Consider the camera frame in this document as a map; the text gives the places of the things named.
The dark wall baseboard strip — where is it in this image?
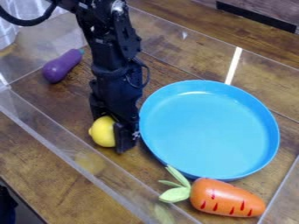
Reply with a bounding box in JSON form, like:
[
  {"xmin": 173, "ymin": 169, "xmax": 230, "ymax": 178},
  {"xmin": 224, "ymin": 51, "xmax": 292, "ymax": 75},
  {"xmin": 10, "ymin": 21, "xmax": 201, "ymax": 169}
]
[{"xmin": 217, "ymin": 1, "xmax": 297, "ymax": 33}]

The blue round plastic tray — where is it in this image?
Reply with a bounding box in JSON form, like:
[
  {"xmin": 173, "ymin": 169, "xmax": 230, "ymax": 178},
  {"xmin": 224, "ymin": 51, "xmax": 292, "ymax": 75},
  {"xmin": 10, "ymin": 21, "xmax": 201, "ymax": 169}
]
[{"xmin": 141, "ymin": 80, "xmax": 281, "ymax": 181}]

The white patterned curtain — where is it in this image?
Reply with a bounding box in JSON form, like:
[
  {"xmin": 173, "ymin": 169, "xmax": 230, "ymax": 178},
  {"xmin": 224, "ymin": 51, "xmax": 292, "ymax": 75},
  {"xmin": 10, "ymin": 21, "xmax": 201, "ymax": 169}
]
[{"xmin": 0, "ymin": 0, "xmax": 83, "ymax": 51}]

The yellow toy lemon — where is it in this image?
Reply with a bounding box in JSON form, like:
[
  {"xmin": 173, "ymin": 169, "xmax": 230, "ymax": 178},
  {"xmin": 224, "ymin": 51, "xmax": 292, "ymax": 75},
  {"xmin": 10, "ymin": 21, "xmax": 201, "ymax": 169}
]
[{"xmin": 89, "ymin": 115, "xmax": 117, "ymax": 147}]

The black cable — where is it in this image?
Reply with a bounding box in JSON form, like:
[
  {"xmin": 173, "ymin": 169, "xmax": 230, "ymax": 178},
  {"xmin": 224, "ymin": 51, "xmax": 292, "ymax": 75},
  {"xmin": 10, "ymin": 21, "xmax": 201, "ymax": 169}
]
[{"xmin": 0, "ymin": 0, "xmax": 62, "ymax": 27}]

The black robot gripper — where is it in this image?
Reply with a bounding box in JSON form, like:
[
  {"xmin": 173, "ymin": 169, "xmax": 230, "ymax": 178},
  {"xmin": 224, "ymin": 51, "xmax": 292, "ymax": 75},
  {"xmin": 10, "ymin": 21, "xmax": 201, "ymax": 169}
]
[{"xmin": 89, "ymin": 62, "xmax": 143, "ymax": 154}]

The orange toy carrot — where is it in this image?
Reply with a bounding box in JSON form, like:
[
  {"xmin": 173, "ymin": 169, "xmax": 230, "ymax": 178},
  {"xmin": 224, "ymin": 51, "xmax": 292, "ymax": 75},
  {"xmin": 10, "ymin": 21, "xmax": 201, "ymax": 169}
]
[{"xmin": 159, "ymin": 165, "xmax": 268, "ymax": 218}]

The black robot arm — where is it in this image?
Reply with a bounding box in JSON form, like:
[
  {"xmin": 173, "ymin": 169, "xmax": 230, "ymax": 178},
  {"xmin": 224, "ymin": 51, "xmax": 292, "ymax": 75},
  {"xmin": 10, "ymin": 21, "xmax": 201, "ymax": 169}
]
[{"xmin": 49, "ymin": 0, "xmax": 149, "ymax": 153}]

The purple toy eggplant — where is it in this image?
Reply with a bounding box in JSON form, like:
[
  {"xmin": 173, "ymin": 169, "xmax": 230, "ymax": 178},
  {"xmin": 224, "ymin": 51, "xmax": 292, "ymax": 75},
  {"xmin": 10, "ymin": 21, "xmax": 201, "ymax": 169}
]
[{"xmin": 42, "ymin": 49, "xmax": 85, "ymax": 83}]

